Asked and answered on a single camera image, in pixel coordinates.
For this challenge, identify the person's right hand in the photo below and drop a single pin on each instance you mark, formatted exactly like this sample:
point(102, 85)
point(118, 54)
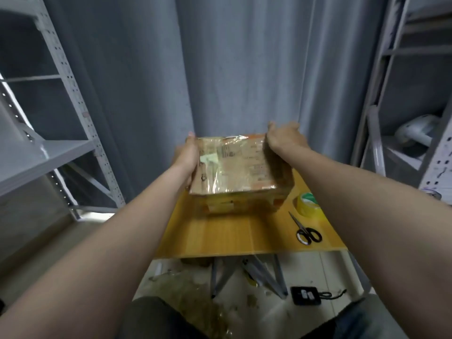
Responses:
point(285, 141)

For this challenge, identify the person's left hand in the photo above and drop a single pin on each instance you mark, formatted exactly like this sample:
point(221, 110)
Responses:
point(187, 157)

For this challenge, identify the large orange print cardboard box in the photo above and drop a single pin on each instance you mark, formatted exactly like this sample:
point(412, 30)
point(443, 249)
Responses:
point(240, 169)

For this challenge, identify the yellow tape roll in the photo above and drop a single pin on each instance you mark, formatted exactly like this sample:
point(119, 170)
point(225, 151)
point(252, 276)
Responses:
point(309, 205)

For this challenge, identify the person's left forearm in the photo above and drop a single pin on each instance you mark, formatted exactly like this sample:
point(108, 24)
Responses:
point(92, 272)

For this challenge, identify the person's right forearm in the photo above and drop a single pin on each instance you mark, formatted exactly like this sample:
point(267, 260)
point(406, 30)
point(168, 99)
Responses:
point(381, 229)

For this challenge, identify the tape scraps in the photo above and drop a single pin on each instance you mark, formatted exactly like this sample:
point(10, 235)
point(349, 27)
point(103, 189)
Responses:
point(191, 296)

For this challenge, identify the person's right leg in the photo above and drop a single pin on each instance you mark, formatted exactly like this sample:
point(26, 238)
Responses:
point(353, 322)

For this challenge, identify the yellow wooden table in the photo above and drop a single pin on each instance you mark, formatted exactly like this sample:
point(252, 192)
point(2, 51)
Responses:
point(240, 233)

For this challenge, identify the grey curtain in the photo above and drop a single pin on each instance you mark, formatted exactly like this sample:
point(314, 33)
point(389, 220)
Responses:
point(233, 60)

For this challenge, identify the grey metal shelf unit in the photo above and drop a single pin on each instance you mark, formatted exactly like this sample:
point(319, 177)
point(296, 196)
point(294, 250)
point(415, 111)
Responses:
point(42, 144)
point(409, 102)

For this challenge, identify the black power adapter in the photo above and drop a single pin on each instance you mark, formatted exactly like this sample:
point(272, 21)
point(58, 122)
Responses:
point(305, 296)

